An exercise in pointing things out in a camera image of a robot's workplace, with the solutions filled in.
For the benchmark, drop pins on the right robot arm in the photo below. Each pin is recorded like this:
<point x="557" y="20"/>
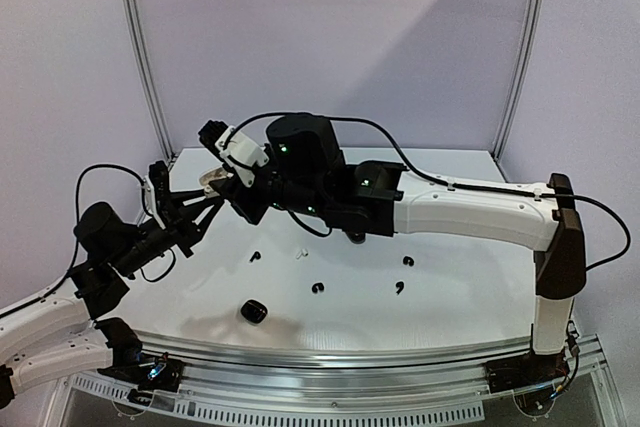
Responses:
<point x="302" y="169"/>

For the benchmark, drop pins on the right aluminium frame post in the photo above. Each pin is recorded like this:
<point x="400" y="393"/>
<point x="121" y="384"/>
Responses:
<point x="524" y="53"/>

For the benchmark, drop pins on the left aluminium frame post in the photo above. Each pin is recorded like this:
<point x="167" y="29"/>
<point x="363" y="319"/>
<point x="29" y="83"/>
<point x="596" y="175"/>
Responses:
<point x="149" y="89"/>

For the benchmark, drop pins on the black hook earbud centre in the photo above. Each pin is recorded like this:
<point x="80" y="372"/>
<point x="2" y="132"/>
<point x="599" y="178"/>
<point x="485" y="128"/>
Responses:
<point x="318" y="288"/>

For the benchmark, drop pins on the aluminium front rail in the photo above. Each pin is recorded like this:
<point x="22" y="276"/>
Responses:
<point x="468" y="369"/>

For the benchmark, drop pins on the white earbud charging case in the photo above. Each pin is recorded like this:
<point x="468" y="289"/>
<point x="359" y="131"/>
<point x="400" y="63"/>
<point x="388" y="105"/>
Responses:
<point x="214" y="177"/>

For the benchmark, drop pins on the black oval charging case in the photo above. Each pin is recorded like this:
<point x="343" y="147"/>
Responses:
<point x="357" y="238"/>

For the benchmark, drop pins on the black hook earbud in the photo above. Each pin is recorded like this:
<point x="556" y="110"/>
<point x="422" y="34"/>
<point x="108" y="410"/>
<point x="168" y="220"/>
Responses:
<point x="408" y="261"/>
<point x="318" y="288"/>

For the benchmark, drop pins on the glossy black charging case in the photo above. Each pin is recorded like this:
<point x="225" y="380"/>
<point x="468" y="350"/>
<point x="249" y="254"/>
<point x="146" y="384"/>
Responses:
<point x="254" y="311"/>

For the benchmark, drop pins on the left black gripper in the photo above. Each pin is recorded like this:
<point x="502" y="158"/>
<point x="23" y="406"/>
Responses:
<point x="180" y="222"/>

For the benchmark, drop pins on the black hook earbud right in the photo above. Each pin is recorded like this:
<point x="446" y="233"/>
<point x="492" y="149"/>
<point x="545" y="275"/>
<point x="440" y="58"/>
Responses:
<point x="408" y="261"/>

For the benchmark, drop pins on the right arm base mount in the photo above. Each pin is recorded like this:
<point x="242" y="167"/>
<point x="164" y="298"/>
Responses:
<point x="524" y="370"/>

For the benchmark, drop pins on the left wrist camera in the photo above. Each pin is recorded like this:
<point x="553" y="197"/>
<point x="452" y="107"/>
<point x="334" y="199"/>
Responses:
<point x="154" y="189"/>

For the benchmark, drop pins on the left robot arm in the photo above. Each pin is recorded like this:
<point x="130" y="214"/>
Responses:
<point x="68" y="327"/>

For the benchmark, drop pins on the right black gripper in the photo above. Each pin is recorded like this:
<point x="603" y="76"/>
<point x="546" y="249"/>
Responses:
<point x="245" y="196"/>

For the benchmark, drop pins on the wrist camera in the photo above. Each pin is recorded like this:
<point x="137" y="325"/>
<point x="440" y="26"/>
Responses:
<point x="154" y="189"/>
<point x="234" y="149"/>

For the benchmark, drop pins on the white earbud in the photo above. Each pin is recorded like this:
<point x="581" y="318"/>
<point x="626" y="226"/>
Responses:
<point x="302" y="253"/>

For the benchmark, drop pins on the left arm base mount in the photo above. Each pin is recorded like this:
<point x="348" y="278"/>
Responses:
<point x="148" y="372"/>

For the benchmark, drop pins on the black stem earbud right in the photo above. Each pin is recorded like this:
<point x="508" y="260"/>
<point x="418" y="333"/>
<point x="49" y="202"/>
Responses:
<point x="399" y="287"/>

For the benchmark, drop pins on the aluminium frame post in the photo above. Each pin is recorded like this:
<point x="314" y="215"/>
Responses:
<point x="149" y="89"/>
<point x="524" y="53"/>

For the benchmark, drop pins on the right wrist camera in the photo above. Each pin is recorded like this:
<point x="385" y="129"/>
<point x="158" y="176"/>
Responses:
<point x="234" y="149"/>

